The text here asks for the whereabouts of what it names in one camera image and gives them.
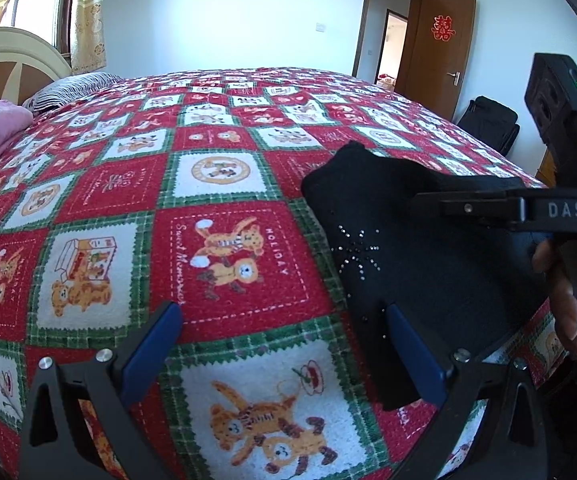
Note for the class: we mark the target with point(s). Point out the black suitcase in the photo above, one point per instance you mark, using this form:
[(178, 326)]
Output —
[(488, 120)]

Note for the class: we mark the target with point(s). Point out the red paper door decoration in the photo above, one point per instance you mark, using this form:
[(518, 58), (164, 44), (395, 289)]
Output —
[(442, 29)]

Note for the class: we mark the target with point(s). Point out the black pants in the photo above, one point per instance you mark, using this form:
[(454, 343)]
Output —
[(393, 220)]

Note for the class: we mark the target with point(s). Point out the brown door frame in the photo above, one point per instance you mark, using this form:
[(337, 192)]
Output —
[(363, 20)]

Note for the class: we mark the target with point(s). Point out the brown wooden door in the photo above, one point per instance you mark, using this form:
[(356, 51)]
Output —
[(433, 70)]

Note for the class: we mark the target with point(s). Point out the cream wooden headboard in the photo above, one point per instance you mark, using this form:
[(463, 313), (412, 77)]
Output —
[(18, 40)]

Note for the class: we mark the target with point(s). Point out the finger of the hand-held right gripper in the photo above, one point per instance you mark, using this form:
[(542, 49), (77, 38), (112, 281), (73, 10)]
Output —
[(468, 207)]

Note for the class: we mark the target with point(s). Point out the red checkered printed blanket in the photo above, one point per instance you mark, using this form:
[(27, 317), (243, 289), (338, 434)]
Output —
[(238, 260)]

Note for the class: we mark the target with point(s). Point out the person's right hand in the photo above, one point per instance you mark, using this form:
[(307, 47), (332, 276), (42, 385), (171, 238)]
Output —
[(568, 310)]

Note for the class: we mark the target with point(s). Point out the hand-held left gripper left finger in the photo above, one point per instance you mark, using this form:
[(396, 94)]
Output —
[(151, 355)]

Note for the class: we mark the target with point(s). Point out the wooden cabinet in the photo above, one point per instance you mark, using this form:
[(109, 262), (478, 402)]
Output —
[(547, 170)]

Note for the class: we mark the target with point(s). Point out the grey striped pillow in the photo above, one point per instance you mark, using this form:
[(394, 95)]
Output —
[(68, 90)]

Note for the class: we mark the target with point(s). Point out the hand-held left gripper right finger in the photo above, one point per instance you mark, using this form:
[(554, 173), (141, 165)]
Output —
[(413, 355)]

